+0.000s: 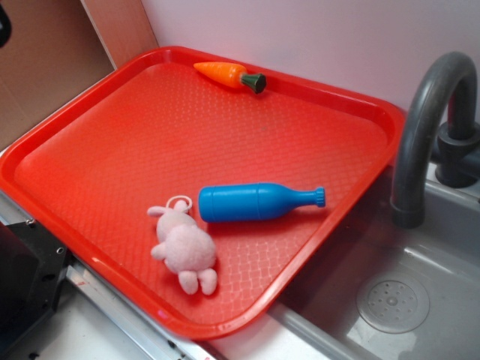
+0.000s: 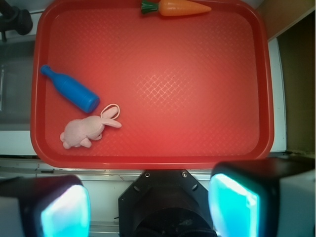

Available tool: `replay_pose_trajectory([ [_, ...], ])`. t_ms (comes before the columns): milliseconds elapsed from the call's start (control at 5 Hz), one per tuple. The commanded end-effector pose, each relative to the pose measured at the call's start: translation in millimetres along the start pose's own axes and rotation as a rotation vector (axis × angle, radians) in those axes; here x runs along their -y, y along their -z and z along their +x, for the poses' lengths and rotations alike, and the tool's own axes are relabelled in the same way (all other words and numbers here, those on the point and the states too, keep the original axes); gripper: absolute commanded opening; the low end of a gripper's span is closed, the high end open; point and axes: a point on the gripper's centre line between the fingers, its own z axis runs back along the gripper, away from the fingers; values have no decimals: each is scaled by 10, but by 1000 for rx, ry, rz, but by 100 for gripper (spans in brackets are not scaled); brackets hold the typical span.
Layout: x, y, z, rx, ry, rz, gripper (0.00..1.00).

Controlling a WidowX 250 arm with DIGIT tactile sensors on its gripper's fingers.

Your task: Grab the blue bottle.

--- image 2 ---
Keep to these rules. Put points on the pink plush bunny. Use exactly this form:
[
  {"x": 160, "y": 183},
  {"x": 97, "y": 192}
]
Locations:
[{"x": 81, "y": 132}]

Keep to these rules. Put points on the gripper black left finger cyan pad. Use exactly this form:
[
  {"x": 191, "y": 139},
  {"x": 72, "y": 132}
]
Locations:
[{"x": 44, "y": 207}]

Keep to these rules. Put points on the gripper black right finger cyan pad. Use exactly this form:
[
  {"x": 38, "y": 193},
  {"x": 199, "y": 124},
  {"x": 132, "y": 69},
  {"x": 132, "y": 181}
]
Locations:
[{"x": 271, "y": 197}]

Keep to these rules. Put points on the blue plastic bottle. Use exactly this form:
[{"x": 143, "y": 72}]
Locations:
[{"x": 72, "y": 90}]

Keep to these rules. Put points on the red plastic tray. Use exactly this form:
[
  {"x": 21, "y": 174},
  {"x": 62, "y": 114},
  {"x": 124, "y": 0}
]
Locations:
[{"x": 193, "y": 91}]

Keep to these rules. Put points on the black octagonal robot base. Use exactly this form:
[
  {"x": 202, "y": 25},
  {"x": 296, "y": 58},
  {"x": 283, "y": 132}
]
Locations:
[{"x": 165, "y": 203}]

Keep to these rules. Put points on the orange plastic toy carrot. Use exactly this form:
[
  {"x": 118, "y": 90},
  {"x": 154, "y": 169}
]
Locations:
[{"x": 174, "y": 7}]

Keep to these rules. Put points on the black faucet fixture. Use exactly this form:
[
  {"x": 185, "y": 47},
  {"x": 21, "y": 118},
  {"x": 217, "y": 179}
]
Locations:
[{"x": 14, "y": 19}]

